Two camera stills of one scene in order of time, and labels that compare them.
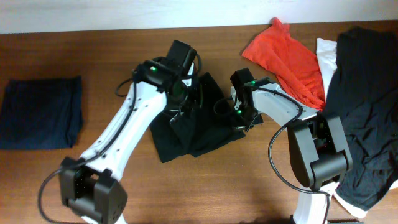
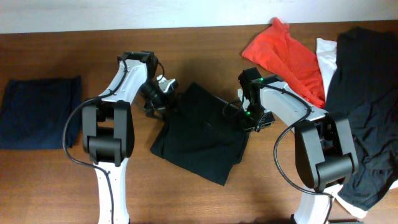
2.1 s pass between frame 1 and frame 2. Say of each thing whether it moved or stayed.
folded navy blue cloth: stayed
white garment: stayed
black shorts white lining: moved
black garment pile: stayed
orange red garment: stayed
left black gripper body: moved
